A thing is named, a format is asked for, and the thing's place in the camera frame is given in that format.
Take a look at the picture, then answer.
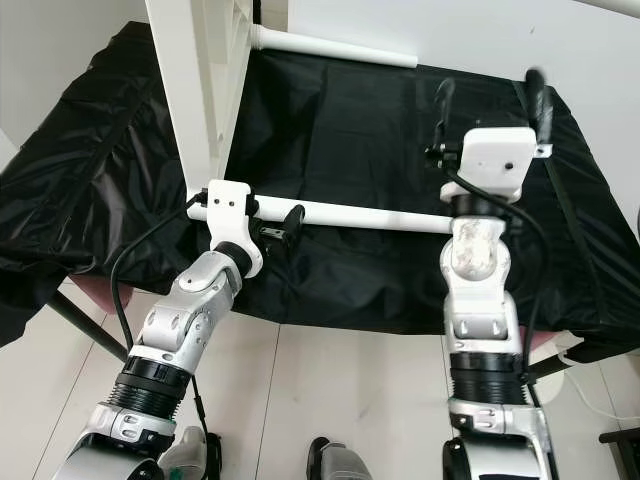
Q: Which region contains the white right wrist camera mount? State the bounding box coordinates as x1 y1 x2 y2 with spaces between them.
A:
440 125 553 204

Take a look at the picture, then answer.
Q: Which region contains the white plastic children table top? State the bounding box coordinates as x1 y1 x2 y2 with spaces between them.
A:
145 0 256 199

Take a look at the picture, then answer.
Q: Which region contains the grey robot foot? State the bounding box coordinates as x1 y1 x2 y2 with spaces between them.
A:
158 425 223 480
308 437 381 480

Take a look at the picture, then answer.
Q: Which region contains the white round pedestal fan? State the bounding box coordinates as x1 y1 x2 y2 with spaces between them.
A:
555 335 596 373

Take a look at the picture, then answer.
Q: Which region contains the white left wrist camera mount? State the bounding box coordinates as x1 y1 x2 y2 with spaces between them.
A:
205 180 264 279

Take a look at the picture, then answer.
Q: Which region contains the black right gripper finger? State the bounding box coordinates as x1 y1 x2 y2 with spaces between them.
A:
433 80 456 149
525 68 556 146

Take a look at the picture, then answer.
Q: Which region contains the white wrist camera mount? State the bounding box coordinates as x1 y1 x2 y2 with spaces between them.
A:
205 180 264 279
440 125 553 204

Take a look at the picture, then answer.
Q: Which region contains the white power cord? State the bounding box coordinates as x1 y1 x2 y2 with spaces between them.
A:
560 340 640 419

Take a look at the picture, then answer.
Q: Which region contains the grey right robot foot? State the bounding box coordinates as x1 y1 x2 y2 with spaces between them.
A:
308 437 381 480

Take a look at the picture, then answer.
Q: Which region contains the grey left robot foot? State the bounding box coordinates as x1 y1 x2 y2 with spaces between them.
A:
158 425 223 480

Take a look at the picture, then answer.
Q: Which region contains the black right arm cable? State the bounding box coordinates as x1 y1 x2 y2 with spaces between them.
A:
445 170 551 401

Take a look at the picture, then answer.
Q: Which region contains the black metal rack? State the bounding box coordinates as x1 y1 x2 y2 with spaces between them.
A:
598 425 640 480

